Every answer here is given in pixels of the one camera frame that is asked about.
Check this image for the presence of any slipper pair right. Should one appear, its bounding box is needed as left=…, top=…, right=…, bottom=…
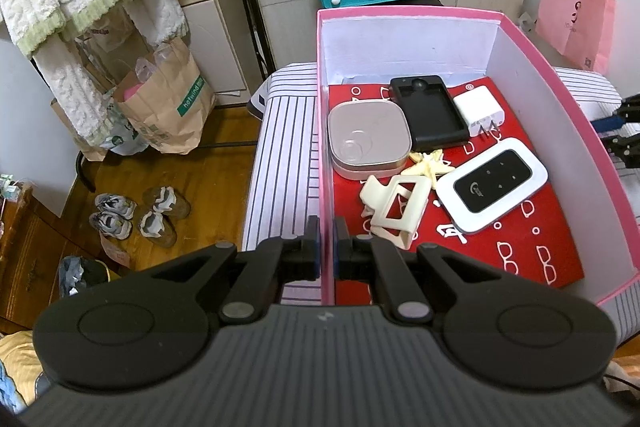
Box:
left=137, top=185, right=191, bottom=249

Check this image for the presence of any pink paper shopping bag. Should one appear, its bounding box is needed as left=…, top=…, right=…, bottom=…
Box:
left=536, top=0, right=616, bottom=75

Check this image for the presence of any brown paper bag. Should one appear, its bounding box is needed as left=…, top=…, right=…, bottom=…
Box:
left=113, top=38, right=216, bottom=155

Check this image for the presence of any white power adapter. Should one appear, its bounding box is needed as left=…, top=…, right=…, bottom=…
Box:
left=454, top=86, right=506, bottom=138

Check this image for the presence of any pinkish rounded square case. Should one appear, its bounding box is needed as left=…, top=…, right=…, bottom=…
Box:
left=328, top=100, right=412, bottom=181

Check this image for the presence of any cream hair claw clip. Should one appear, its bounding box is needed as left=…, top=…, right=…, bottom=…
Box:
left=359, top=176, right=432, bottom=251

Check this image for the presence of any yellow starfish hair clip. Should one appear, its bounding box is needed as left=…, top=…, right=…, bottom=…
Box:
left=400, top=150, right=454, bottom=184

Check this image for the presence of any slipper pair left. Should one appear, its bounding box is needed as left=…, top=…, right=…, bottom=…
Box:
left=89, top=193, right=138, bottom=241

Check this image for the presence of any slipper pair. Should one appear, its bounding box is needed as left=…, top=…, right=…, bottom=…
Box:
left=89, top=193, right=138, bottom=241
left=137, top=185, right=191, bottom=249

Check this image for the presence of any black suitcase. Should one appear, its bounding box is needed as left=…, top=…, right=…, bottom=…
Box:
left=413, top=0, right=442, bottom=6

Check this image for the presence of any white wifi router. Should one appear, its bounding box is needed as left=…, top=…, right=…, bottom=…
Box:
left=435, top=138, right=549, bottom=234

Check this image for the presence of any pink cardboard box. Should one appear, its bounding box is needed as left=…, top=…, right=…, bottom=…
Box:
left=317, top=6, right=639, bottom=308

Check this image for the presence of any black phone case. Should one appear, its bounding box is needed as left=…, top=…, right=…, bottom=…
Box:
left=390, top=76, right=470, bottom=153

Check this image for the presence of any striped tablecloth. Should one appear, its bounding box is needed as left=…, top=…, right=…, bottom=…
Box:
left=242, top=60, right=324, bottom=306

